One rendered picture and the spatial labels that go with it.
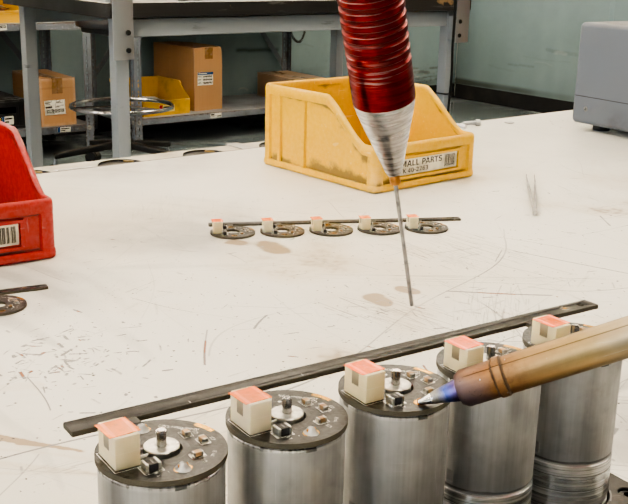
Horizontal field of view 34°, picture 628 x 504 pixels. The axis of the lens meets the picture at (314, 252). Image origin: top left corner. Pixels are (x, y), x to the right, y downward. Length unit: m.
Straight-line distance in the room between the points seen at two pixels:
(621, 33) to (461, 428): 0.72
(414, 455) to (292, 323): 0.22
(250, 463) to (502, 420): 0.06
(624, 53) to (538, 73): 5.33
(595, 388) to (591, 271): 0.28
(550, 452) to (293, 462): 0.08
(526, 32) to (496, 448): 6.10
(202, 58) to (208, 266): 4.48
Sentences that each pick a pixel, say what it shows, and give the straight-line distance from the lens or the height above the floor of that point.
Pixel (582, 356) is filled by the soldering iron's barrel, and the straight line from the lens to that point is 0.21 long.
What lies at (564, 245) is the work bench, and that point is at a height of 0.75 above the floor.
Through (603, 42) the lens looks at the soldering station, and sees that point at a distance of 0.95.
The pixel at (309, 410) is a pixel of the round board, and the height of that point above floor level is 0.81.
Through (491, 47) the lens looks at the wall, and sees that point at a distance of 6.50.
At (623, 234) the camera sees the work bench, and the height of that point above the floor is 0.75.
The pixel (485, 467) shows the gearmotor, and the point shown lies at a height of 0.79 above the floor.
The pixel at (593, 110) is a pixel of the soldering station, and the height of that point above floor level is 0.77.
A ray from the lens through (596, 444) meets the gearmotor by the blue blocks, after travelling 0.26.
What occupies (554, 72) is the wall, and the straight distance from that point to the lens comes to 6.19.
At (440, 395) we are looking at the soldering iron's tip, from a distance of 0.22.
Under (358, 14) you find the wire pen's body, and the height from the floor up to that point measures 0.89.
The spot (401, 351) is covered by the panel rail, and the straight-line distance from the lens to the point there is 0.25.
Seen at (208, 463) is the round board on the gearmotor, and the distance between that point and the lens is 0.19.
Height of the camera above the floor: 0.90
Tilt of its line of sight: 17 degrees down
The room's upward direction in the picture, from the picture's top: 1 degrees clockwise
